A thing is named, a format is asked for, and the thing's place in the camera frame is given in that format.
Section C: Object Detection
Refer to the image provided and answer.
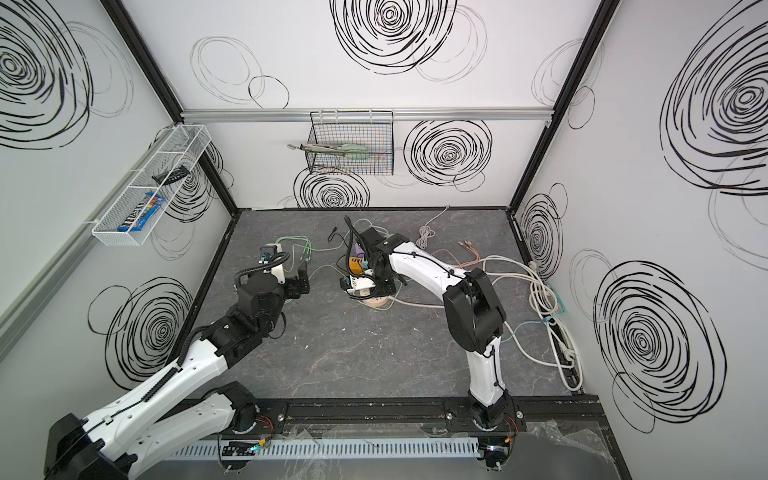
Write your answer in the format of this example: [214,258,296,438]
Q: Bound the orange power strip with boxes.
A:
[346,256,368,275]

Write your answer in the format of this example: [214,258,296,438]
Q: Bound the white usb cable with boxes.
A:
[415,205,451,250]

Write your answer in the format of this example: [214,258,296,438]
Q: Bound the round pink power strip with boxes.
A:
[360,296,395,310]

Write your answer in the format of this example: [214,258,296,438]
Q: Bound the purple power strip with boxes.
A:
[351,243,366,260]

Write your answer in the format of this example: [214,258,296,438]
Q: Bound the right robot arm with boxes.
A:
[340,217,512,431]

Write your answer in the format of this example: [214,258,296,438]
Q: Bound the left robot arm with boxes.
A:
[44,244,310,479]

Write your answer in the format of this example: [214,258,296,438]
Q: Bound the green tongs in basket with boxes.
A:
[287,143,369,160]

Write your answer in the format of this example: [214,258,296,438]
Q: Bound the blue candy packet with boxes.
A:
[117,192,165,232]

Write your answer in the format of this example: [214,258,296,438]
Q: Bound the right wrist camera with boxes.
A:
[340,276,375,297]

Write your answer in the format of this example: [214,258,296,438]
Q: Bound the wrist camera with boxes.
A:
[340,276,375,297]
[258,243,290,284]

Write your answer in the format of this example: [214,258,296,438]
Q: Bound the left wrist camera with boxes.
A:
[258,243,290,284]

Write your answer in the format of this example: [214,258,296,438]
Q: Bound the black usb cable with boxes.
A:
[328,226,352,265]

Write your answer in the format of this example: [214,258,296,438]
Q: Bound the teal charging cable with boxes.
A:
[500,284,568,346]

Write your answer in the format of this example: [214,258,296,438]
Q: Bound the black wire basket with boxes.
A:
[300,109,395,176]

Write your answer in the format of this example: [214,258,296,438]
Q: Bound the white wire shelf basket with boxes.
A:
[91,124,211,247]

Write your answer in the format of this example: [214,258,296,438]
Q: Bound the white power cords bundle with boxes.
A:
[392,251,584,394]

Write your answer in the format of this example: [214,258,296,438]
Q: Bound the grey slotted cable duct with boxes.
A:
[168,437,481,461]

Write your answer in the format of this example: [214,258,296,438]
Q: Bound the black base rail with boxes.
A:
[173,395,607,436]

